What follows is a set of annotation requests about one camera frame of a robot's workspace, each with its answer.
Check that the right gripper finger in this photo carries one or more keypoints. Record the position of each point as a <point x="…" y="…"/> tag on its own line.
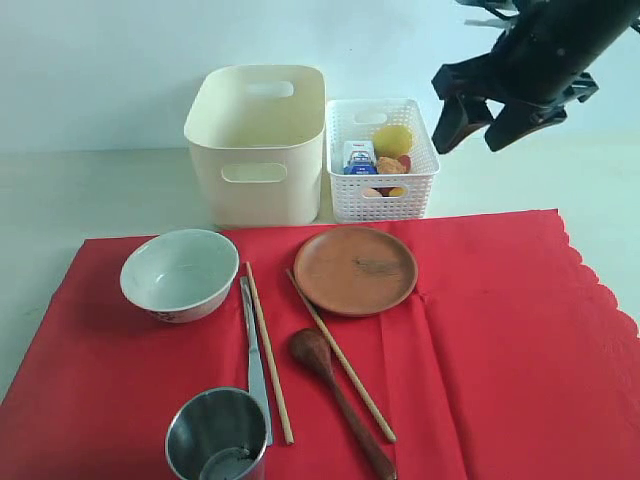
<point x="515" y="121"/>
<point x="461" y="116"/>

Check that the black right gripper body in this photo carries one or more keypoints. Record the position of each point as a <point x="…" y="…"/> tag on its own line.
<point x="542" y="55"/>

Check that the red sausage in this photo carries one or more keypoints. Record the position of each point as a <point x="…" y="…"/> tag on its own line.
<point x="405" y="161"/>

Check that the yellow lemon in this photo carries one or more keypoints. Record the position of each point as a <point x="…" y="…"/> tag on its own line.
<point x="392" y="141"/>

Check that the fried breaded nugget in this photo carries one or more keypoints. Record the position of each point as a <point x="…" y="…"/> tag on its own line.
<point x="390" y="166"/>

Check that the yellow cheese wedge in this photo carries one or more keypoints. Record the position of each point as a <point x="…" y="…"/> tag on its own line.
<point x="397" y="192"/>

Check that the blue white milk carton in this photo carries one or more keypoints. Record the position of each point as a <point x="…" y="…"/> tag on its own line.
<point x="359" y="158"/>

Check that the brown egg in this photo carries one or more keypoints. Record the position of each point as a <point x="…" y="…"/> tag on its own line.
<point x="372" y="193"/>

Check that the brown round plate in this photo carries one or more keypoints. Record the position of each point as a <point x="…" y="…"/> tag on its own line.
<point x="355" y="271"/>

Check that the dark wooden spoon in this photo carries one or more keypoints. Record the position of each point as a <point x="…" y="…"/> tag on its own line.
<point x="310" y="349"/>

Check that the white ceramic bowl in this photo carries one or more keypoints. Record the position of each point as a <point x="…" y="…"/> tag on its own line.
<point x="180" y="276"/>

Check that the stainless steel cup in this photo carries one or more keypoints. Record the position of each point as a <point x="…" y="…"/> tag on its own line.
<point x="220" y="433"/>

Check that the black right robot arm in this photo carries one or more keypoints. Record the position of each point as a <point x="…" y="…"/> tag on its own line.
<point x="537" y="65"/>

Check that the white perforated plastic basket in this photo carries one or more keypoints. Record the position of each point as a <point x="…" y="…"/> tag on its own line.
<point x="359" y="120"/>

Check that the cream plastic storage bin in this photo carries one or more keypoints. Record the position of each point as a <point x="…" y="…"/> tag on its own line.
<point x="256" y="140"/>

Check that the red table cloth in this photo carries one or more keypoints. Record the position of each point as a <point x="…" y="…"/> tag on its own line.
<point x="509" y="360"/>

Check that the left wooden chopstick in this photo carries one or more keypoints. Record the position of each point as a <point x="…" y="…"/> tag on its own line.
<point x="279" y="396"/>

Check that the wooden chopstick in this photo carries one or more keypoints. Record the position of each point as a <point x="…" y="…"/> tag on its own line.
<point x="346" y="365"/>
<point x="279" y="396"/>

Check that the right wooden chopstick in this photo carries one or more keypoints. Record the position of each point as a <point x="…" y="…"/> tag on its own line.
<point x="346" y="365"/>

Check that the metal table knife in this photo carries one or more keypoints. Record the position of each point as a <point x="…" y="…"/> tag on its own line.
<point x="256" y="379"/>

